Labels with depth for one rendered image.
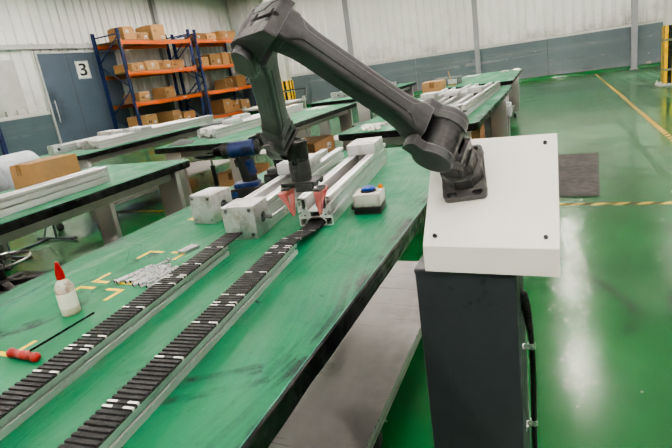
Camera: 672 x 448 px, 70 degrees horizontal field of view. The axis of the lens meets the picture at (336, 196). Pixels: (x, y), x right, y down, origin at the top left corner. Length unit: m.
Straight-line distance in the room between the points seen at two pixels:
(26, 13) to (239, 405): 13.48
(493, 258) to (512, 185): 0.15
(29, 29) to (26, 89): 1.43
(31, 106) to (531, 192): 12.93
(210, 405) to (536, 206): 0.66
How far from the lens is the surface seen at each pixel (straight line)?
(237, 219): 1.35
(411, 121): 0.86
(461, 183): 0.97
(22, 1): 14.01
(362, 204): 1.38
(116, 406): 0.74
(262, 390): 0.73
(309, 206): 1.37
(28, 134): 13.32
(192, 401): 0.76
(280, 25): 0.81
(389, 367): 1.70
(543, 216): 0.96
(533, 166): 1.02
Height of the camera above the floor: 1.20
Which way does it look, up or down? 15 degrees down
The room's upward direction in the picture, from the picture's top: 9 degrees counter-clockwise
